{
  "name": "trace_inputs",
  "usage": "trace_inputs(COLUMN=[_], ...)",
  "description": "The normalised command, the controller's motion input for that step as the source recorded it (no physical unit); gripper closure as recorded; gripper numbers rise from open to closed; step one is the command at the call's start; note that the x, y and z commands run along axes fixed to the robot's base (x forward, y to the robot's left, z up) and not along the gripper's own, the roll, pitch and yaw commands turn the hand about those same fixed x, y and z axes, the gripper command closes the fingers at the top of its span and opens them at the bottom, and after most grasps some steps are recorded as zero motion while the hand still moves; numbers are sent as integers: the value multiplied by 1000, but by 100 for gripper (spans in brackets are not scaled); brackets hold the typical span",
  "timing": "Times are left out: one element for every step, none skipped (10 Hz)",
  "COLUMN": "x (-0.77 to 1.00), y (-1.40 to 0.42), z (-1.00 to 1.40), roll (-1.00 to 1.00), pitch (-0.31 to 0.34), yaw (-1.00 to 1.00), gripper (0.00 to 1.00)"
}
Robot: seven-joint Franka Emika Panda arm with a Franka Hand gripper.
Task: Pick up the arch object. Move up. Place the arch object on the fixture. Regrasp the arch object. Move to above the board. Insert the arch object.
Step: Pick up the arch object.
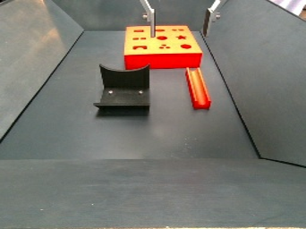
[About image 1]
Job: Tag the red shape sorter block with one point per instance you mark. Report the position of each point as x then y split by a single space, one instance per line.
173 49

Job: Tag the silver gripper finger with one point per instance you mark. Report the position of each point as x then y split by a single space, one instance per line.
212 15
150 15

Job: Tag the black curved fixture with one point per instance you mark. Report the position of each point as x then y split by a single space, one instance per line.
126 87

